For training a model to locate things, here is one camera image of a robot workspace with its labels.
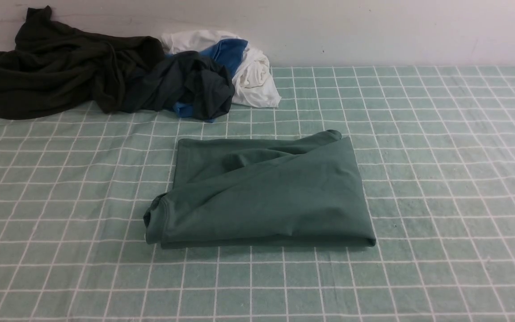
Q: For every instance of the green long-sleeve shirt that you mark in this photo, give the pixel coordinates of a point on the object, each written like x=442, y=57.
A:
x=233, y=192

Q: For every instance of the white crumpled garment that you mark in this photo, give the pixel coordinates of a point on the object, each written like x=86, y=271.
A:
x=254, y=84

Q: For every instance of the dark teal crumpled garment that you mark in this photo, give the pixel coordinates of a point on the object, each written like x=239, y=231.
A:
x=189, y=84

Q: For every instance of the green checkered table cloth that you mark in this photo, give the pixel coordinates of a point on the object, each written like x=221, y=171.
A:
x=435, y=147

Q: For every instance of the dark olive crumpled garment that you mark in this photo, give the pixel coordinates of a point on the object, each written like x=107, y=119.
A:
x=55, y=67

